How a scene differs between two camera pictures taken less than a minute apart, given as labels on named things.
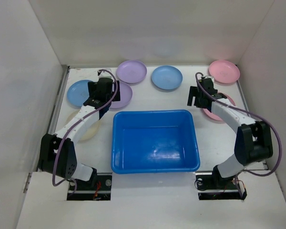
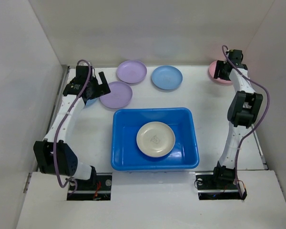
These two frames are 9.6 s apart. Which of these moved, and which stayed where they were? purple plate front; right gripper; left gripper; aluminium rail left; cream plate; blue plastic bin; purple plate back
Moved: right gripper; left gripper; cream plate
Stayed: aluminium rail left; blue plastic bin; purple plate front; purple plate back
